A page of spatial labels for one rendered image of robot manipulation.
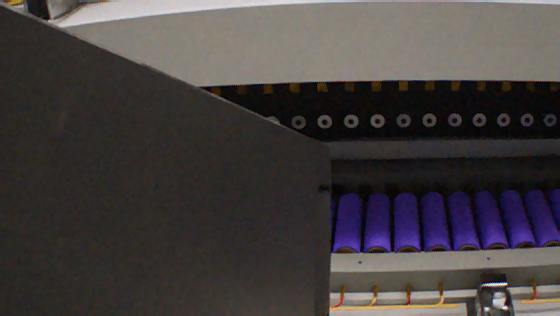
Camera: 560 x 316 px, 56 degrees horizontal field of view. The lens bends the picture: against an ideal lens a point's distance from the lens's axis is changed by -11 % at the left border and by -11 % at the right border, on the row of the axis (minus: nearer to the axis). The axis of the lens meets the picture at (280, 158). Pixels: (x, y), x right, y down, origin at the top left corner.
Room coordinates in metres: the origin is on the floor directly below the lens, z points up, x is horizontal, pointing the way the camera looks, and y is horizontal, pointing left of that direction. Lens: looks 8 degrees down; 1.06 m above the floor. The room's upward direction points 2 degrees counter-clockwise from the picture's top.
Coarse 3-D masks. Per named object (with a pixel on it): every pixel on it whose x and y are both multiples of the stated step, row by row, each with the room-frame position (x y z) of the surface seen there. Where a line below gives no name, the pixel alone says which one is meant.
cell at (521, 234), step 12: (504, 192) 0.41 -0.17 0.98; (516, 192) 0.40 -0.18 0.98; (504, 204) 0.39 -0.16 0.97; (516, 204) 0.39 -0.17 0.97; (504, 216) 0.39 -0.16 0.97; (516, 216) 0.37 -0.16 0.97; (516, 228) 0.36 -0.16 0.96; (528, 228) 0.36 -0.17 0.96; (516, 240) 0.35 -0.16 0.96; (528, 240) 0.35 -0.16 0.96
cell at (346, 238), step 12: (348, 204) 0.41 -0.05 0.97; (360, 204) 0.42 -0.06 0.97; (348, 216) 0.40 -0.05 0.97; (360, 216) 0.41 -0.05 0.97; (336, 228) 0.39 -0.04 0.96; (348, 228) 0.39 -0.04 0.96; (360, 228) 0.39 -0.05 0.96; (336, 240) 0.38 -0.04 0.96; (348, 240) 0.37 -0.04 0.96; (360, 240) 0.38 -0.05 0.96; (336, 252) 0.37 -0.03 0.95
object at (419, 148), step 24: (336, 144) 0.46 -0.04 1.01; (360, 144) 0.46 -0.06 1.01; (384, 144) 0.45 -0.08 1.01; (408, 144) 0.45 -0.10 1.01; (432, 144) 0.45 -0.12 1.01; (456, 144) 0.44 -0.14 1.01; (480, 144) 0.44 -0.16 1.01; (504, 144) 0.44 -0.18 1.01; (528, 144) 0.43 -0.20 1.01; (552, 144) 0.43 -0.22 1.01; (336, 312) 0.34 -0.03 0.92; (360, 312) 0.34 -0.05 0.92; (384, 312) 0.33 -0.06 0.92; (408, 312) 0.33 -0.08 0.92; (432, 312) 0.33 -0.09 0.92; (456, 312) 0.32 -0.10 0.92; (528, 312) 0.31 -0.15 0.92; (552, 312) 0.31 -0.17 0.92
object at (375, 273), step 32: (352, 256) 0.35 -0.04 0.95; (384, 256) 0.35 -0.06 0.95; (416, 256) 0.34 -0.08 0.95; (448, 256) 0.34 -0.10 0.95; (480, 256) 0.33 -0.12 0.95; (512, 256) 0.33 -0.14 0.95; (544, 256) 0.32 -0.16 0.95; (352, 288) 0.34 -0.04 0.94; (384, 288) 0.34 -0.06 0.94; (416, 288) 0.34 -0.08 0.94; (448, 288) 0.33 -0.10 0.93
